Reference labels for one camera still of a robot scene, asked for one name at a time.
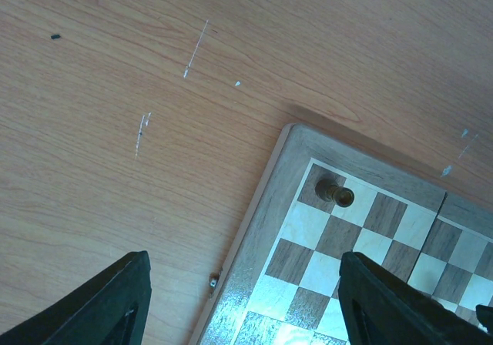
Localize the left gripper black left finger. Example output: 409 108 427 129
1 251 152 344

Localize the wooden chess board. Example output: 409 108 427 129
190 124 492 344

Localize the dark rook piece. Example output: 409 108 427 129
315 179 355 208

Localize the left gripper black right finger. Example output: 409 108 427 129
338 252 492 344

